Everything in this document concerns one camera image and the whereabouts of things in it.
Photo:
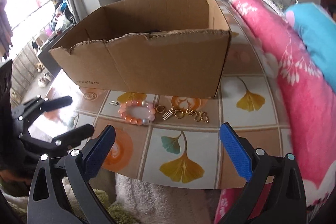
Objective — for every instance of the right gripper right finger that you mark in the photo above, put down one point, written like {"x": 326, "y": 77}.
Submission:
{"x": 286, "y": 200}

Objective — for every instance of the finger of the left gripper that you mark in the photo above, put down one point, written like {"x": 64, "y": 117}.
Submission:
{"x": 26, "y": 113}
{"x": 61, "y": 144}

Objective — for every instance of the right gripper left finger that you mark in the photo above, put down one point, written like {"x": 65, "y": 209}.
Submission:
{"x": 48, "y": 202}

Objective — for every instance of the green shaggy cloth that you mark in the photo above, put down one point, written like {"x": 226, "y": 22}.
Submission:
{"x": 115, "y": 210}

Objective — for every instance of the small silver charm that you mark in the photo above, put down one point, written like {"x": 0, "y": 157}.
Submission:
{"x": 115, "y": 103}

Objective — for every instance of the white fluffy towel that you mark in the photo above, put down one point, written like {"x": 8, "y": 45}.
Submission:
{"x": 148, "y": 203}

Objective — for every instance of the pink floral blanket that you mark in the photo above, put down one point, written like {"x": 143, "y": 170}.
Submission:
{"x": 294, "y": 82}

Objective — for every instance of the patterned tile table mat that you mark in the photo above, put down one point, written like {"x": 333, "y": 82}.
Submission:
{"x": 182, "y": 152}

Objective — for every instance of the brown cardboard box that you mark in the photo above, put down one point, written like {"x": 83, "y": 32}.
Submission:
{"x": 163, "y": 47}

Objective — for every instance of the blue pillow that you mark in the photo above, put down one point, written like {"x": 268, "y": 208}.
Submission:
{"x": 316, "y": 28}

